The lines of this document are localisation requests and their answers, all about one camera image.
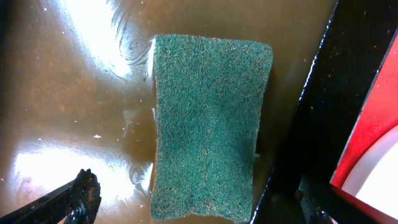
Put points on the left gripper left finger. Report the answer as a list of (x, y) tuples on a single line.
[(75, 202)]

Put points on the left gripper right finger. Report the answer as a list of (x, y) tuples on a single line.
[(312, 212)]

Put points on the light blue plate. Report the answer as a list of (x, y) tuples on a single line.
[(373, 179)]

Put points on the green scouring sponge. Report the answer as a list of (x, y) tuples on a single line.
[(209, 96)]

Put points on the red plastic tray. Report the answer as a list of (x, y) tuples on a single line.
[(377, 117)]

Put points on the black water basin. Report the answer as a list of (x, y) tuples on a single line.
[(78, 92)]

